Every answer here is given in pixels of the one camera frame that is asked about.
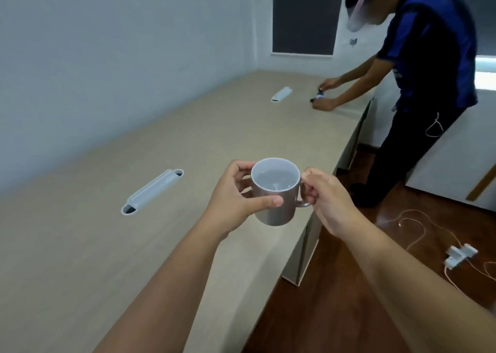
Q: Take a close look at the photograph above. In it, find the small grey cable grommet cover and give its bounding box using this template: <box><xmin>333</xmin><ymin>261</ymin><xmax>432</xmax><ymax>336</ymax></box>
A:
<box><xmin>270</xmin><ymin>86</ymin><xmax>293</xmax><ymax>104</ymax></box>

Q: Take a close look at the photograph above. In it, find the white ceramic mug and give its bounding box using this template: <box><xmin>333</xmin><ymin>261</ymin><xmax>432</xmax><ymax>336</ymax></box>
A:
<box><xmin>250</xmin><ymin>157</ymin><xmax>313</xmax><ymax>226</ymax></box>

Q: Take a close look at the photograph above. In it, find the white head-mounted visor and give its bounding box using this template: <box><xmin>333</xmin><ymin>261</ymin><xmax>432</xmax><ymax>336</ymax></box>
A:
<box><xmin>344</xmin><ymin>0</ymin><xmax>412</xmax><ymax>32</ymax></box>

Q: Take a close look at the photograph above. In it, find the white cabinet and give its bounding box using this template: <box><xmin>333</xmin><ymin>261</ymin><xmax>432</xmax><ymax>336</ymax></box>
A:
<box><xmin>405</xmin><ymin>103</ymin><xmax>496</xmax><ymax>214</ymax></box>

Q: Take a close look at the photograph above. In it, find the clear water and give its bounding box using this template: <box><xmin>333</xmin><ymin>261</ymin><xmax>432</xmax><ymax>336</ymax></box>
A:
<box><xmin>256</xmin><ymin>168</ymin><xmax>297</xmax><ymax>191</ymax></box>

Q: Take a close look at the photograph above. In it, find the person's right hand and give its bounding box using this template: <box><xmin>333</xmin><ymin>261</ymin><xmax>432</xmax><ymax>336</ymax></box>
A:
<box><xmin>300</xmin><ymin>167</ymin><xmax>373</xmax><ymax>237</ymax></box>

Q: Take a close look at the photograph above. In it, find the person's right forearm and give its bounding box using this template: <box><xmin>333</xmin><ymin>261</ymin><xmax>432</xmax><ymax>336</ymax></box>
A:
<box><xmin>336</xmin><ymin>215</ymin><xmax>496</xmax><ymax>353</ymax></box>

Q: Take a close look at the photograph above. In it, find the dark window blind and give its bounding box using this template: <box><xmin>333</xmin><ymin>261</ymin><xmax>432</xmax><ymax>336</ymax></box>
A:
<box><xmin>272</xmin><ymin>0</ymin><xmax>346</xmax><ymax>57</ymax></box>

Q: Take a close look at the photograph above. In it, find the white power strip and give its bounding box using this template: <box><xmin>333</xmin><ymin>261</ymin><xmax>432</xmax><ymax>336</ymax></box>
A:
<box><xmin>444</xmin><ymin>243</ymin><xmax>479</xmax><ymax>270</ymax></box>

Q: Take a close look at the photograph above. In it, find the person's left hand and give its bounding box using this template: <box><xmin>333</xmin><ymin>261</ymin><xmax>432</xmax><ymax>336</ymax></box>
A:
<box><xmin>201</xmin><ymin>160</ymin><xmax>284</xmax><ymax>242</ymax></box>

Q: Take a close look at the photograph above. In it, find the large grey cable grommet cover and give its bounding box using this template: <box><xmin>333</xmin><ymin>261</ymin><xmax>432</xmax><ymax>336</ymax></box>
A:
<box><xmin>120</xmin><ymin>168</ymin><xmax>185</xmax><ymax>216</ymax></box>

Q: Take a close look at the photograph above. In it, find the person's left forearm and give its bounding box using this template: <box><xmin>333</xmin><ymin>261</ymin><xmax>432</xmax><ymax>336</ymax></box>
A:
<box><xmin>92</xmin><ymin>219</ymin><xmax>232</xmax><ymax>353</ymax></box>

